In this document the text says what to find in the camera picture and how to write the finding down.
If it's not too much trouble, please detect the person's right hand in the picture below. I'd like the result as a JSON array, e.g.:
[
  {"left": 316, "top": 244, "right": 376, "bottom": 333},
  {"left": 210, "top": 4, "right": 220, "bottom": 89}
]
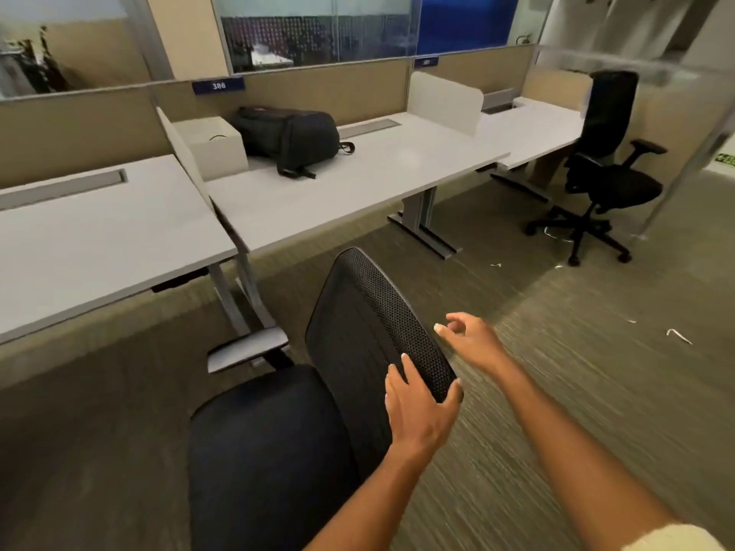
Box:
[{"left": 433, "top": 312, "right": 510, "bottom": 378}]

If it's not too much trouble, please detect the person's left hand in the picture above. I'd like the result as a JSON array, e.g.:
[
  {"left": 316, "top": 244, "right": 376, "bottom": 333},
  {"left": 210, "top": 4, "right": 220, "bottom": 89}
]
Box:
[{"left": 384, "top": 353, "right": 465, "bottom": 463}]

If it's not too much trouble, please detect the black mesh-back office chair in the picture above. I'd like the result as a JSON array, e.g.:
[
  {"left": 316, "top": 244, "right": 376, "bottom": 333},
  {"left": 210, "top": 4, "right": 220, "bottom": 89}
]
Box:
[{"left": 188, "top": 246, "right": 460, "bottom": 551}]

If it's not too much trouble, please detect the person's right forearm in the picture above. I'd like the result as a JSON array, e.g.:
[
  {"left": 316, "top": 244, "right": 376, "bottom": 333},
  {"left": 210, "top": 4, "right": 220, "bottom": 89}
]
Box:
[{"left": 493, "top": 355, "right": 681, "bottom": 551}]

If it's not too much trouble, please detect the person's left forearm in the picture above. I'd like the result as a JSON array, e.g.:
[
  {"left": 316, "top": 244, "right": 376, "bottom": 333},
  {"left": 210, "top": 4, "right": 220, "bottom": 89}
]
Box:
[{"left": 303, "top": 444, "right": 438, "bottom": 551}]

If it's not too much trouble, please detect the white office desk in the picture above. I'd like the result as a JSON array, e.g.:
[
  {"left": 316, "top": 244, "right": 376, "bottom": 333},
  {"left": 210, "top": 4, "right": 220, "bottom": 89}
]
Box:
[
  {"left": 475, "top": 96, "right": 588, "bottom": 205},
  {"left": 0, "top": 154, "right": 276, "bottom": 346},
  {"left": 203, "top": 111, "right": 511, "bottom": 261}
]

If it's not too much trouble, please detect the black office chair with armrests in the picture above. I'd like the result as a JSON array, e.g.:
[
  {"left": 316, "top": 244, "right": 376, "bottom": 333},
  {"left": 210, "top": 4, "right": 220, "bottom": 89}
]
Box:
[{"left": 524, "top": 70, "right": 668, "bottom": 267}]

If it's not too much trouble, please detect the white desk divider panel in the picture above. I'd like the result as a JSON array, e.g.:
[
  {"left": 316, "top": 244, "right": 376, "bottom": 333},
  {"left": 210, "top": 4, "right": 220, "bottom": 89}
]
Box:
[
  {"left": 406, "top": 71, "right": 485, "bottom": 137},
  {"left": 154, "top": 105, "right": 218, "bottom": 208}
]

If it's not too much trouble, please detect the black backpack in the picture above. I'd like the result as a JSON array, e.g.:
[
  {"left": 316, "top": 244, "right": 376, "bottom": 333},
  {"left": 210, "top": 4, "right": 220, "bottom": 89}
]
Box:
[{"left": 231, "top": 105, "right": 356, "bottom": 180}]

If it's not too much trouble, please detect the cream knit sleeve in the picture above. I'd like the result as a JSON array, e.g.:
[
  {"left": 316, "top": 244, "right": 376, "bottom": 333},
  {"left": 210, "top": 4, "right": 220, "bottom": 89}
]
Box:
[{"left": 620, "top": 523, "right": 728, "bottom": 551}]

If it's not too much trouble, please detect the white cardboard box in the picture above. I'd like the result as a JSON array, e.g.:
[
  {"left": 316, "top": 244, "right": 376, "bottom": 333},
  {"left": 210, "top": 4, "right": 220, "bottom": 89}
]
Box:
[{"left": 171, "top": 116, "right": 250, "bottom": 182}]

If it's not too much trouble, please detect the grey desk cable tray lid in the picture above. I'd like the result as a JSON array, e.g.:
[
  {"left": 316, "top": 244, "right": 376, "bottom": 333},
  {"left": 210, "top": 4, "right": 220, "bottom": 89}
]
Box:
[
  {"left": 338, "top": 118, "right": 402, "bottom": 140},
  {"left": 0, "top": 169, "right": 127, "bottom": 212},
  {"left": 480, "top": 88, "right": 519, "bottom": 116}
]

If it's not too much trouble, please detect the tan fabric partition wall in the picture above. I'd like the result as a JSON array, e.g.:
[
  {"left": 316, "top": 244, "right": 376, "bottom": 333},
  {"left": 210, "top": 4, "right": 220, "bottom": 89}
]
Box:
[{"left": 0, "top": 43, "right": 537, "bottom": 191}]

